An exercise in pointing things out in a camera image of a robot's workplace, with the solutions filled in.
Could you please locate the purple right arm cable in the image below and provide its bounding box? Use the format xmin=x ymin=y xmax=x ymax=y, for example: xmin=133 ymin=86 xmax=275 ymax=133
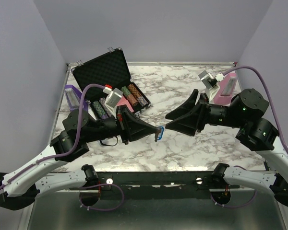
xmin=222 ymin=66 xmax=288 ymax=166

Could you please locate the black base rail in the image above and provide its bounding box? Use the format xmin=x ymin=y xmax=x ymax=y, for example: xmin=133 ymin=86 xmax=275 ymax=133
xmin=79 ymin=164 xmax=240 ymax=201

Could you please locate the brown poker chip stack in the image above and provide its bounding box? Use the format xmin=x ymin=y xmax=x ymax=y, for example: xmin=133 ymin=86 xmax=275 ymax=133
xmin=126 ymin=94 xmax=138 ymax=106

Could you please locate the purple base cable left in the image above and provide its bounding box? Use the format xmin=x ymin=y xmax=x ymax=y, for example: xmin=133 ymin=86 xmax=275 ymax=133
xmin=78 ymin=178 xmax=125 ymax=212

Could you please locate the blue key tag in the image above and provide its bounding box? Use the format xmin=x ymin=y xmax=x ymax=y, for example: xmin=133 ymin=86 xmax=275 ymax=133
xmin=156 ymin=126 xmax=165 ymax=141

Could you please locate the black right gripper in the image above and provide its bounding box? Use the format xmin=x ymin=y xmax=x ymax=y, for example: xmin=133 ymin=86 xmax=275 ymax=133
xmin=165 ymin=88 xmax=245 ymax=136

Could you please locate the pink playing card deck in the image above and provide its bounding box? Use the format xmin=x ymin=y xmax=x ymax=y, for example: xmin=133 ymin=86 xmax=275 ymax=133
xmin=117 ymin=96 xmax=134 ymax=113

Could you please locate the poker chip row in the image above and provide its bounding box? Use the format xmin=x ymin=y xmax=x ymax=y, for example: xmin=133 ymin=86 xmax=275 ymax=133
xmin=93 ymin=101 xmax=108 ymax=119
xmin=99 ymin=97 xmax=112 ymax=117

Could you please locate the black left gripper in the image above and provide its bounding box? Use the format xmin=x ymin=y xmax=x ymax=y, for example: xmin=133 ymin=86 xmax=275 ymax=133
xmin=83 ymin=104 xmax=157 ymax=145

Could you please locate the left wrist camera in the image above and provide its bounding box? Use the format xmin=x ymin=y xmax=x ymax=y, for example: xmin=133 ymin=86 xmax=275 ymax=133
xmin=103 ymin=85 xmax=123 ymax=117

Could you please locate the pink metronome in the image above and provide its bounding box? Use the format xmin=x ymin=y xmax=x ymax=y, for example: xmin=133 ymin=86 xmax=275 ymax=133
xmin=213 ymin=72 xmax=237 ymax=105

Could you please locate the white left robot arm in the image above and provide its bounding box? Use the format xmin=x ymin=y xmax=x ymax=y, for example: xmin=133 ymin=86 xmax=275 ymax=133
xmin=0 ymin=106 xmax=157 ymax=210

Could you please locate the purple metronome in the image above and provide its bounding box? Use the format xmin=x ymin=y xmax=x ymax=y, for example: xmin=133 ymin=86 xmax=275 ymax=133
xmin=64 ymin=85 xmax=82 ymax=112

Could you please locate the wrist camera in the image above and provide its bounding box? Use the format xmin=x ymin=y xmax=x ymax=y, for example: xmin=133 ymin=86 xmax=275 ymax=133
xmin=198 ymin=70 xmax=225 ymax=102
xmin=103 ymin=85 xmax=123 ymax=117

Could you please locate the green poker chip stack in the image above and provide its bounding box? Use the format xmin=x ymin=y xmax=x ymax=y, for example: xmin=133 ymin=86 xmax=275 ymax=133
xmin=121 ymin=86 xmax=131 ymax=97

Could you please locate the black poker chip case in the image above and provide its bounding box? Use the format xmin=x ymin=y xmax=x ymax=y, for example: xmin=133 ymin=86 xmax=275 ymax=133
xmin=72 ymin=48 xmax=151 ymax=114

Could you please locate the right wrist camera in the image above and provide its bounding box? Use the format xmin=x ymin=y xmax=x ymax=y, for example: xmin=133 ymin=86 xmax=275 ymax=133
xmin=198 ymin=70 xmax=225 ymax=102

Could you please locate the orange poker chip stack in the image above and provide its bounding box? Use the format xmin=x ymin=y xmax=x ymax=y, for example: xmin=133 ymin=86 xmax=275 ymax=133
xmin=127 ymin=84 xmax=142 ymax=98

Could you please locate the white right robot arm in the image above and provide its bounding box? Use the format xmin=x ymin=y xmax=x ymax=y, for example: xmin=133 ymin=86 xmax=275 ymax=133
xmin=165 ymin=89 xmax=288 ymax=207

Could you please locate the grey poker chip stack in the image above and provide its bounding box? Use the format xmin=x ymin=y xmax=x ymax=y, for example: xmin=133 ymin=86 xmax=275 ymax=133
xmin=137 ymin=96 xmax=148 ymax=106

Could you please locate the poker chip row left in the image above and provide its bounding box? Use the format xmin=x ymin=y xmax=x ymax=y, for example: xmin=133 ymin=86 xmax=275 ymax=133
xmin=93 ymin=101 xmax=108 ymax=119

